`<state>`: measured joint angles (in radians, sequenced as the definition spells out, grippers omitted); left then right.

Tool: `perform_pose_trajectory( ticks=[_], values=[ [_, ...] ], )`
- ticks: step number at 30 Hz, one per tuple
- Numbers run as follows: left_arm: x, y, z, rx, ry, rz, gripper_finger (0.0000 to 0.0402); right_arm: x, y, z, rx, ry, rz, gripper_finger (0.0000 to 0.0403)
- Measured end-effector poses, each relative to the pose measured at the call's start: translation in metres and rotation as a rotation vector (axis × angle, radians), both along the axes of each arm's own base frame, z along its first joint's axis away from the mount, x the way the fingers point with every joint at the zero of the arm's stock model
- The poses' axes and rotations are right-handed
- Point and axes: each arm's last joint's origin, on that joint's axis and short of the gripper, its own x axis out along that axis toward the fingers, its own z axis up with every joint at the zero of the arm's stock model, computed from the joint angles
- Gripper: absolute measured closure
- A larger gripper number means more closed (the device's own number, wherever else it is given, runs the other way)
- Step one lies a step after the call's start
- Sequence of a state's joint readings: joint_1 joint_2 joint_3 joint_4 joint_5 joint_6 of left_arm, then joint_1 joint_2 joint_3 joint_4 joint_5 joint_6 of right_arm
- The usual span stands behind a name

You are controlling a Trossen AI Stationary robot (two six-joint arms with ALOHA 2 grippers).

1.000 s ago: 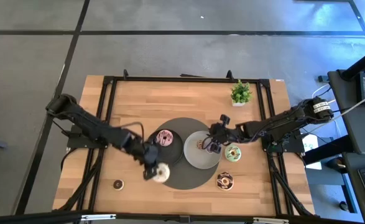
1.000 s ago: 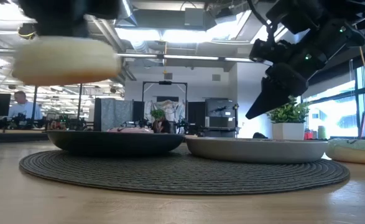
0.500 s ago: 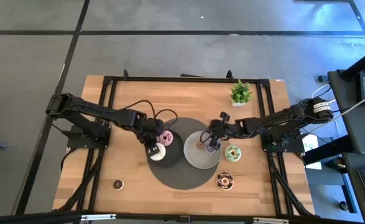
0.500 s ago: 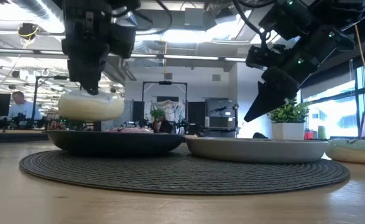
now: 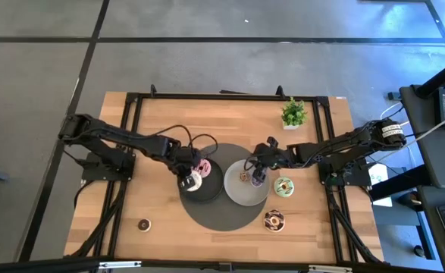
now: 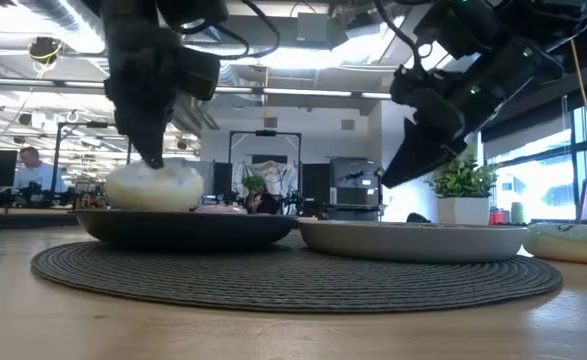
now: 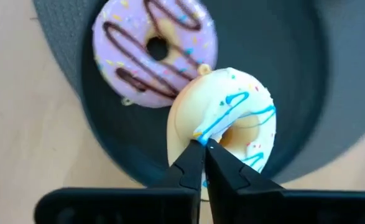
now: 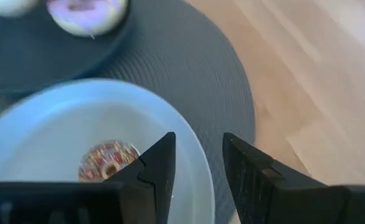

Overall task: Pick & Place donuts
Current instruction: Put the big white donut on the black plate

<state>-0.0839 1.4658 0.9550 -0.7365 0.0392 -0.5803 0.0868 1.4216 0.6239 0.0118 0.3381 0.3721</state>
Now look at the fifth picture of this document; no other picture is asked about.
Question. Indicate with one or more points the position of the white paper label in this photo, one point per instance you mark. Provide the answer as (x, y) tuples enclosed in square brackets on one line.
[(377, 178)]

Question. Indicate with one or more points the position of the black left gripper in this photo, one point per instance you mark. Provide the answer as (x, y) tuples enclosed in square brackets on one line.
[(186, 161)]

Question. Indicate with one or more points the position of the black power adapter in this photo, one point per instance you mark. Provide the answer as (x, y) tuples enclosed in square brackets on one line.
[(393, 95)]

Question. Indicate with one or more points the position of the grey side desk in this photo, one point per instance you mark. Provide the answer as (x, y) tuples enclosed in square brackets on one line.
[(430, 227)]

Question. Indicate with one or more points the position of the black round plate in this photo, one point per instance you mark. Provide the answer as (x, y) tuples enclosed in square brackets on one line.
[(212, 187)]

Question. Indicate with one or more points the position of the black side desk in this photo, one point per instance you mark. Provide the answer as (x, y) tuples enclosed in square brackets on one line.
[(423, 167)]

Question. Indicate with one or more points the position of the small chocolate donut pale rim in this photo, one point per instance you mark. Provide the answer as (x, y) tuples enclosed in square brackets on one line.
[(141, 223)]

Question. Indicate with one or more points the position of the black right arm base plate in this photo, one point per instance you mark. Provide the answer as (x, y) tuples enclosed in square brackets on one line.
[(358, 181)]

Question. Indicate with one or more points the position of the small purple donut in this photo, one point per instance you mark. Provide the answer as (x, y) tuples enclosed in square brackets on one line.
[(256, 184)]

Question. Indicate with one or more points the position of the silver metal bracket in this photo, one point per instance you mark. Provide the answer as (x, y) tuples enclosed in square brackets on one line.
[(120, 264), (330, 269)]

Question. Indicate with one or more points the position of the grey round plate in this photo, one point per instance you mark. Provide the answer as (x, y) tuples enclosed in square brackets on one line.
[(245, 195)]

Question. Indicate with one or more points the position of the grey thin rod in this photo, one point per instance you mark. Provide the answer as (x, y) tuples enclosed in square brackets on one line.
[(438, 127)]

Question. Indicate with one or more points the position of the mint green frosted donut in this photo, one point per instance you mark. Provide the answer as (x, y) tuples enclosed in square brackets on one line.
[(278, 192)]

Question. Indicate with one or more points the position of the small brown donut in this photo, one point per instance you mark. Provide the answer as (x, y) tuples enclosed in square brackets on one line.
[(242, 179)]

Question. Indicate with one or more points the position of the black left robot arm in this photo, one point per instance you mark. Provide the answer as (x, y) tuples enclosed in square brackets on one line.
[(131, 140)]

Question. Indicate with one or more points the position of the round dark grey woven placemat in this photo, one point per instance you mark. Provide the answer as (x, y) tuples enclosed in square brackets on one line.
[(222, 216)]

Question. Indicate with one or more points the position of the green plant in white pot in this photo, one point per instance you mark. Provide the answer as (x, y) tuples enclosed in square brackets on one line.
[(293, 113)]

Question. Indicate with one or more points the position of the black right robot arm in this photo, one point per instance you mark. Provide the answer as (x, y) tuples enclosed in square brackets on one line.
[(339, 146)]

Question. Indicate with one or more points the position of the large chocolate sprinkled donut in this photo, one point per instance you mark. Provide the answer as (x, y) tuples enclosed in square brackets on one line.
[(268, 225)]

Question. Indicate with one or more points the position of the black aluminium table frame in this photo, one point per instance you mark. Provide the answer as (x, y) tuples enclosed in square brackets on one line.
[(226, 96)]

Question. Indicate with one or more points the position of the large white frosted donut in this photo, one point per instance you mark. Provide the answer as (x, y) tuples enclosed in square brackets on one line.
[(196, 184)]

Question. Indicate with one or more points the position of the pink frosted donut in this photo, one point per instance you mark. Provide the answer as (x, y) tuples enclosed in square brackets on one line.
[(206, 170)]

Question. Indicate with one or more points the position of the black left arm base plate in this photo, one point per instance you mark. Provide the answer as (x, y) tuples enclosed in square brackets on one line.
[(93, 175)]

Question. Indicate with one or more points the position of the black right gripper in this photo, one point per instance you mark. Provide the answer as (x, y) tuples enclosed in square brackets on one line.
[(273, 157)]

